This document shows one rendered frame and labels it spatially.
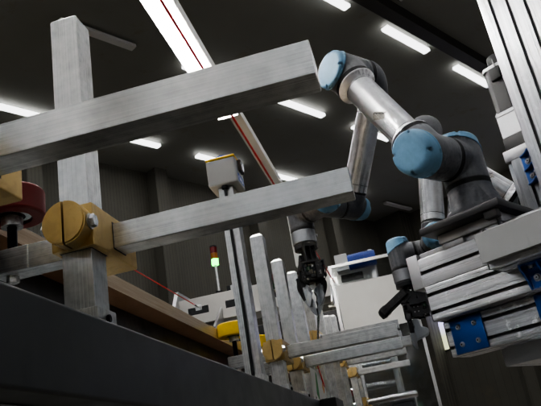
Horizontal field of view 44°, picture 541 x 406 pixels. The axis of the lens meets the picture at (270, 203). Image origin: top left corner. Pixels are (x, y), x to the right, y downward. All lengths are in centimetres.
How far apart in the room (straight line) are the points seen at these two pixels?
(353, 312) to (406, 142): 290
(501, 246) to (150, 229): 95
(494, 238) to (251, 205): 89
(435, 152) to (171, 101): 121
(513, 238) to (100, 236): 100
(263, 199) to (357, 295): 381
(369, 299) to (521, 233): 305
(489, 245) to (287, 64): 110
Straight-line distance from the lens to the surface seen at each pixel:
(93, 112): 55
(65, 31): 89
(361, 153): 206
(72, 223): 74
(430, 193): 218
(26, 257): 84
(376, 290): 453
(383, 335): 170
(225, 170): 154
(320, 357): 196
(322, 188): 73
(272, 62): 52
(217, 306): 504
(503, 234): 155
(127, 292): 127
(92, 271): 74
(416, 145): 168
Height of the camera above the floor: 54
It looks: 22 degrees up
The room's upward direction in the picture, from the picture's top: 10 degrees counter-clockwise
